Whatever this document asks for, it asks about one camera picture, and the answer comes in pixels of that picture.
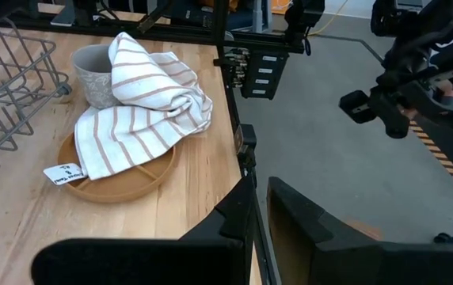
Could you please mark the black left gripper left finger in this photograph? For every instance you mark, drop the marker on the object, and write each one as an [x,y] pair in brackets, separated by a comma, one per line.
[151,261]

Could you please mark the white red-striped dish towel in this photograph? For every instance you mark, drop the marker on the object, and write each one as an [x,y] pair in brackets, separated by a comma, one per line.
[151,91]

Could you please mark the black network switch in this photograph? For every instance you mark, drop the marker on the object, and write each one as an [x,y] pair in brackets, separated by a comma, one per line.
[266,85]

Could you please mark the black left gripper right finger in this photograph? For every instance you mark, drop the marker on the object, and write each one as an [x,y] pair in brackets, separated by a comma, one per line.
[369,265]

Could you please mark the tan plate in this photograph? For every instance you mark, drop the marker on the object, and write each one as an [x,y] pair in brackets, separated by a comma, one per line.
[123,188]

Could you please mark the black chair caster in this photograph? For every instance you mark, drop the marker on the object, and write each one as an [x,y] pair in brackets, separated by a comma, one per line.
[442,238]

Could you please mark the grey patterned mug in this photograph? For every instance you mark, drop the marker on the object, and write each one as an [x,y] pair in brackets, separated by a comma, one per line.
[90,79]

